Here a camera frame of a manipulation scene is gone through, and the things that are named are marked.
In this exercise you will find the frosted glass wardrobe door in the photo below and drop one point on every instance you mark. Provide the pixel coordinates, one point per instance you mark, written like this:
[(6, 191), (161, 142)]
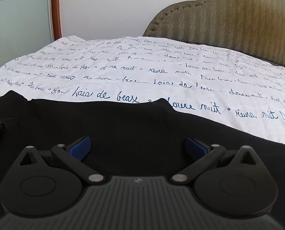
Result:
[(25, 27)]

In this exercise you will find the white bedsheet with blue script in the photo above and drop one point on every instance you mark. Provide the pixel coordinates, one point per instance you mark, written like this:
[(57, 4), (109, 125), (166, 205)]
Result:
[(219, 84)]

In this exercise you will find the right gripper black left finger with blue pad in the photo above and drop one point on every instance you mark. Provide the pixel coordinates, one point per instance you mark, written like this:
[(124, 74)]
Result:
[(42, 183)]

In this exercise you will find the brown wooden door frame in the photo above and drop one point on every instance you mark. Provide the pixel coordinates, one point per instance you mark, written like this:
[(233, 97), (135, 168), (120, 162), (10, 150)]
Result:
[(55, 12)]

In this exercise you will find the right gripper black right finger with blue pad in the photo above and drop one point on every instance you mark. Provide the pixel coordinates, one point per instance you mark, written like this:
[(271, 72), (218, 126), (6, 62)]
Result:
[(234, 184)]

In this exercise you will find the black pants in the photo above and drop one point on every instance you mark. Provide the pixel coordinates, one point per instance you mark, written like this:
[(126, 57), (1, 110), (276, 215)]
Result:
[(127, 139)]

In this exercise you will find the olive upholstered headboard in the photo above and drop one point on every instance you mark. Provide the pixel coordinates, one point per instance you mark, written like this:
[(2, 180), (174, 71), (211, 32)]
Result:
[(253, 27)]

